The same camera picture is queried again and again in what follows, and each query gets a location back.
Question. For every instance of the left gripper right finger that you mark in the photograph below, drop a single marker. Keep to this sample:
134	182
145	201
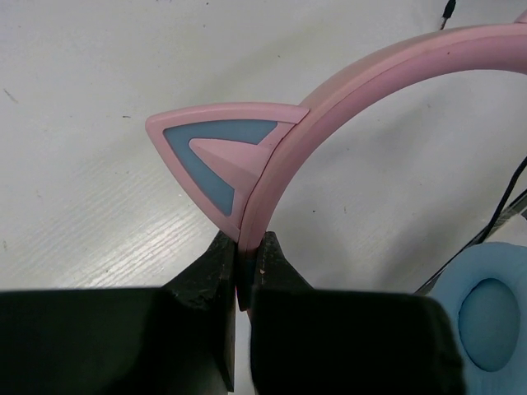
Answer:
312	341

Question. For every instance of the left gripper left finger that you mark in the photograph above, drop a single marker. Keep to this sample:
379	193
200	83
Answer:
178	338

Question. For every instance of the pink blue cat-ear headphones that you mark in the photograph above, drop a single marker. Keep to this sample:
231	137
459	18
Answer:
235	160

